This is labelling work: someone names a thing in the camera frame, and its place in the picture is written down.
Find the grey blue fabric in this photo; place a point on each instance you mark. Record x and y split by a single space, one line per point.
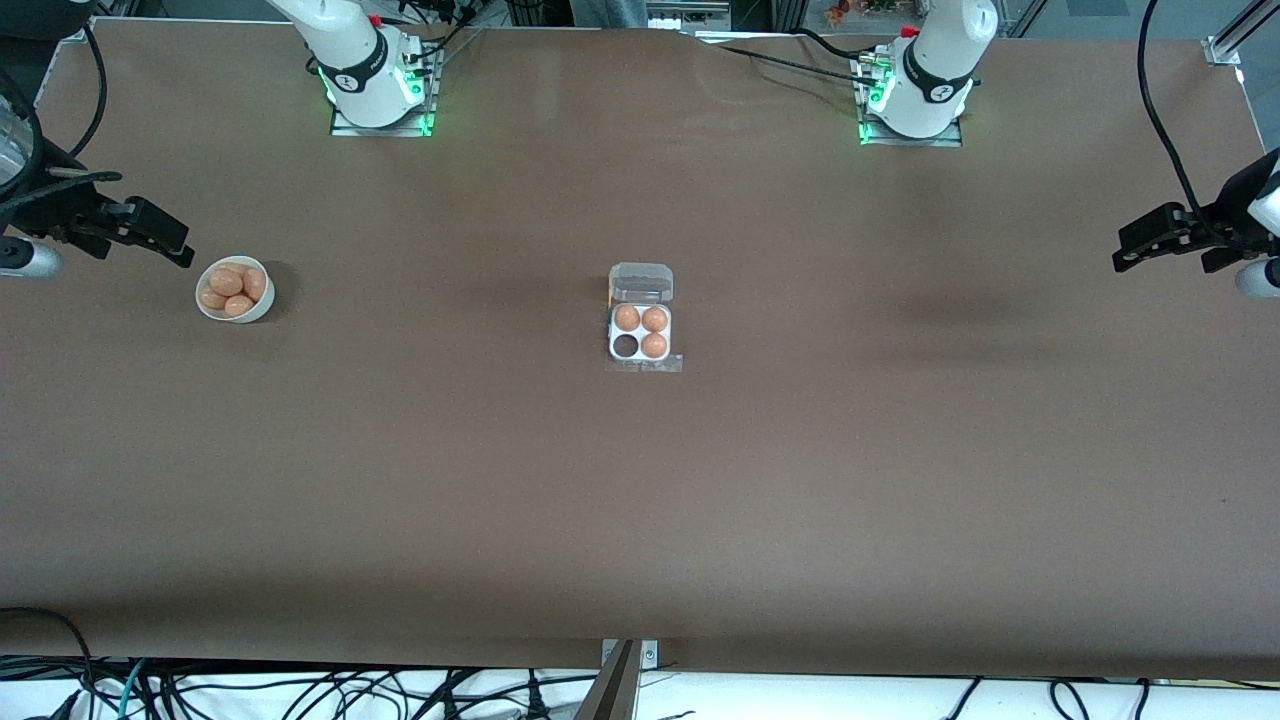
605 12

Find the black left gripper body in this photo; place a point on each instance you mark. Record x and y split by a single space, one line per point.
1228 219

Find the white device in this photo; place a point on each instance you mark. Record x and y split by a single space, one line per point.
690 18

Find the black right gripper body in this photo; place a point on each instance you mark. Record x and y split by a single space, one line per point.
52 212

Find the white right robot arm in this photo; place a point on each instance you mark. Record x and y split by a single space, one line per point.
360 70

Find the clear plastic egg box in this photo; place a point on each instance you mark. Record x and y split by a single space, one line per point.
640 283

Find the small metal bracket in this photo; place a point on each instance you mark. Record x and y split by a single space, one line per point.
650 655

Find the white round bowl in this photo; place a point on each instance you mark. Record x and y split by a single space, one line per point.
262 308

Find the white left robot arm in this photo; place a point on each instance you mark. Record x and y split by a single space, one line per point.
935 70

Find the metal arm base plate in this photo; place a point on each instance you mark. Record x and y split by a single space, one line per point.
948 138
345 130

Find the aluminium frame profile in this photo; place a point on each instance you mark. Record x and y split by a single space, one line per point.
615 690
1225 50

